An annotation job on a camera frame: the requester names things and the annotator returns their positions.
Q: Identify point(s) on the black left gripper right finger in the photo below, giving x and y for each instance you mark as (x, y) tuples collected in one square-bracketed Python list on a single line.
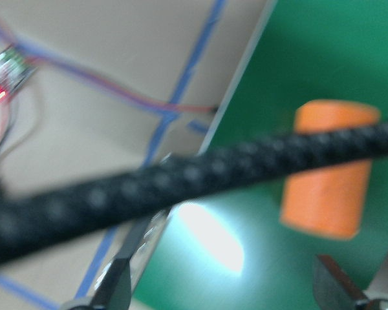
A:
[(332, 287)]

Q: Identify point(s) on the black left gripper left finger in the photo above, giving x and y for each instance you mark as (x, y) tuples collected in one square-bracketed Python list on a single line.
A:
[(114, 291)]

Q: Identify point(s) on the plain orange cylinder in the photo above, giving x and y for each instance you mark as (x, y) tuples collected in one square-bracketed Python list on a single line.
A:
[(329, 202)]

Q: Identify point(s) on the green conveyor belt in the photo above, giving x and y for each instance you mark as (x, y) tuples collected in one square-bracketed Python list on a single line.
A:
[(224, 246)]

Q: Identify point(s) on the small green controller board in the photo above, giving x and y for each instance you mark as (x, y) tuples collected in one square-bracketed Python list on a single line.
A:
[(15, 70)]

